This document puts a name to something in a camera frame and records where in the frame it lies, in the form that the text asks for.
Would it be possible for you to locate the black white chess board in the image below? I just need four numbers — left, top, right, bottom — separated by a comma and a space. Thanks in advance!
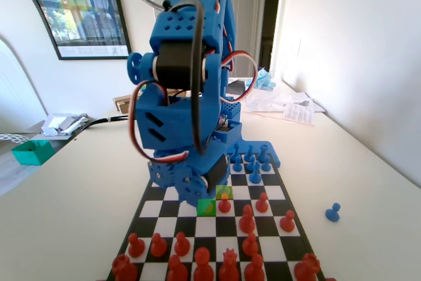
107, 154, 326, 281

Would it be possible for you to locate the tall blue chess piece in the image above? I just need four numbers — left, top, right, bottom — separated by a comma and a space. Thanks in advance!
249, 162, 262, 185

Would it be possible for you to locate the red chess knight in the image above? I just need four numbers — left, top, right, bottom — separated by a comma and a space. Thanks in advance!
167, 254, 189, 281
239, 204, 257, 233

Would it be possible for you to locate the red chess bishop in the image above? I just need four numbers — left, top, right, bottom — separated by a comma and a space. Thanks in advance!
193, 247, 214, 281

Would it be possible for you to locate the red chess queen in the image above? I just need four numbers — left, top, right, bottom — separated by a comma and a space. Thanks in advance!
218, 247, 240, 281

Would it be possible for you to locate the red chess king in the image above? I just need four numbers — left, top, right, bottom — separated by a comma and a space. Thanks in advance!
243, 253, 266, 281

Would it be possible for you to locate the red chess rook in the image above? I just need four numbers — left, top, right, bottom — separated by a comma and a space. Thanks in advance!
111, 253, 138, 281
293, 253, 322, 280

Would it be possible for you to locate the long cardboard box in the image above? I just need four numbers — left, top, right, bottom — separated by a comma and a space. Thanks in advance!
113, 95, 139, 114

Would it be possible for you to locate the dark grey flat box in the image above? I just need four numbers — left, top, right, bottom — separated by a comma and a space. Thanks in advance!
226, 80, 247, 96

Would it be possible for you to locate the bag of blue white pieces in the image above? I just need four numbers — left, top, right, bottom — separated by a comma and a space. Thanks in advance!
253, 69, 277, 93

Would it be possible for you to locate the clear plastic bag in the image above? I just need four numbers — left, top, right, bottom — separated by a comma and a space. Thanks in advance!
246, 87, 313, 113

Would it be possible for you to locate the dark low side table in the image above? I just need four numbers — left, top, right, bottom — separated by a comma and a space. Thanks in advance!
29, 116, 96, 155

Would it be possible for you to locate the pile of silver papers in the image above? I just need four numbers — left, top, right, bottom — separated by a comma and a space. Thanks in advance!
41, 113, 89, 137

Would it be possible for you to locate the printed paper sheet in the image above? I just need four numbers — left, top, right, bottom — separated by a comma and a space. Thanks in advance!
282, 102, 316, 126

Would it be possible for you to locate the green plastic bin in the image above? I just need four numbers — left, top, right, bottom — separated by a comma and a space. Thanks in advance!
11, 139, 55, 166

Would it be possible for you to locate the black framed poster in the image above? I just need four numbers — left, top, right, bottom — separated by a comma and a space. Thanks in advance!
35, 0, 134, 61

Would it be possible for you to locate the white dotted cushion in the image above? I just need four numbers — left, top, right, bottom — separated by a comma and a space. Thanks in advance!
0, 132, 29, 145

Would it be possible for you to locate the white arched panel dark rim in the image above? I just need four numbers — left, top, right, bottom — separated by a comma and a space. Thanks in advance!
0, 0, 62, 124

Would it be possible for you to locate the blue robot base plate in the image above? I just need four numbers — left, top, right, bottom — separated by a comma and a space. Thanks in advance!
226, 141, 282, 168

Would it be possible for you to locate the black cable bundle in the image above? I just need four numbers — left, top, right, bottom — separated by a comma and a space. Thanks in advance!
86, 115, 133, 129

